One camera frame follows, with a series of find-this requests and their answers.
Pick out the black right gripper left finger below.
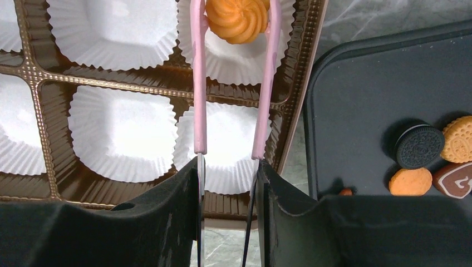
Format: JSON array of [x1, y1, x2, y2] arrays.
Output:
[[1, 159, 198, 266]]

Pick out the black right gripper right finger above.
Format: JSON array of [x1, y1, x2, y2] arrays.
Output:
[[256, 161, 471, 266]]

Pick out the small round orange cookie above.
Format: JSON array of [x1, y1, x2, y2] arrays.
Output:
[[389, 167, 432, 196]]

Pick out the black sandwich cookie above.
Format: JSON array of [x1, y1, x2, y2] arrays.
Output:
[[391, 121, 445, 170]]

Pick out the brown divided cookie box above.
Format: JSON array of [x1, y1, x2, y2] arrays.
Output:
[[1, 1, 328, 230]]

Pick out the pink cat-paw tongs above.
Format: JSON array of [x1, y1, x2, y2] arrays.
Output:
[[190, 1, 281, 266]]

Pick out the orange swirl cookie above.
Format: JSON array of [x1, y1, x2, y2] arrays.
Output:
[[205, 0, 270, 45]]

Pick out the white paper cup liner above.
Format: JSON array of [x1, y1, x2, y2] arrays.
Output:
[[0, 0, 22, 52], [172, 101, 273, 196], [177, 0, 296, 85], [47, 0, 178, 71], [1, 74, 46, 175], [68, 86, 178, 182]]

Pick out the brown heart cookie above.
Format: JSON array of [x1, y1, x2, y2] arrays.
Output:
[[432, 162, 471, 199]]

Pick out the black cookie tray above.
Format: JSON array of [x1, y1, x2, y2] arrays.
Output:
[[303, 21, 471, 199]]

